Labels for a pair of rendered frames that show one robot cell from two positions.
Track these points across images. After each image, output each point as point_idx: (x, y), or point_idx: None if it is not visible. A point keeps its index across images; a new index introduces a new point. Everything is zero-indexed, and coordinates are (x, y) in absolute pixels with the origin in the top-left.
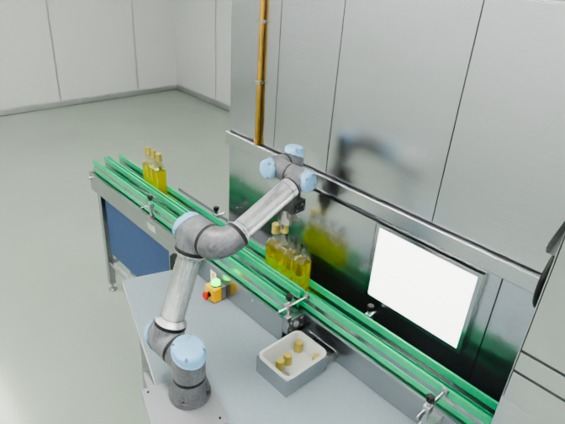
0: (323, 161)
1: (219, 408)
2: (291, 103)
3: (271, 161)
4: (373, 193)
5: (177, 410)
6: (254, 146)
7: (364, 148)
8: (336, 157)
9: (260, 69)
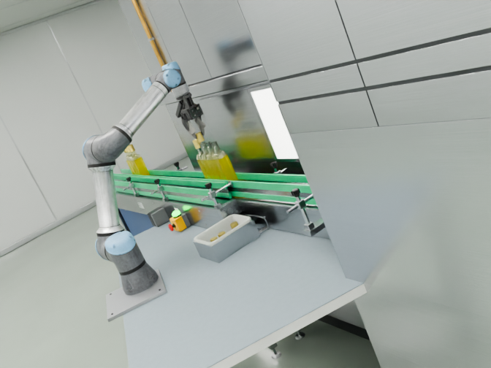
0: (205, 69)
1: (161, 285)
2: (171, 39)
3: (146, 79)
4: (237, 69)
5: (128, 296)
6: (172, 93)
7: (215, 36)
8: (209, 59)
9: (145, 28)
